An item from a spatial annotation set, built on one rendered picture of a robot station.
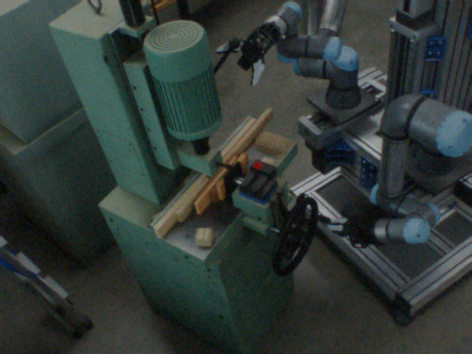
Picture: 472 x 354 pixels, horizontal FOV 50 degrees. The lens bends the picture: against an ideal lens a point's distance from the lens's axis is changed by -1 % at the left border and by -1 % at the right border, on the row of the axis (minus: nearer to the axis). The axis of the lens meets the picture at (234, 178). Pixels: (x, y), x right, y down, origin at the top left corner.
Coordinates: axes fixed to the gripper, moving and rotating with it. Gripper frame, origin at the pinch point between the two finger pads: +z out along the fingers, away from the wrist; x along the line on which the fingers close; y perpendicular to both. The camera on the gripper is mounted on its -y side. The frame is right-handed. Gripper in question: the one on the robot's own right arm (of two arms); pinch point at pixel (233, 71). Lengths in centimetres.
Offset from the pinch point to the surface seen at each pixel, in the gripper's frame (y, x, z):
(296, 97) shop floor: -145, 31, -142
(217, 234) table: -30, 32, 29
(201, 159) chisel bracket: -24.2, 11.3, 15.9
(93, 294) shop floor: -155, 18, 44
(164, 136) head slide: -23.7, -2.6, 19.0
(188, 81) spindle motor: 5.5, -6.0, 17.9
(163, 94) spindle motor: -3.4, -9.3, 20.9
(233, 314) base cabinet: -64, 60, 34
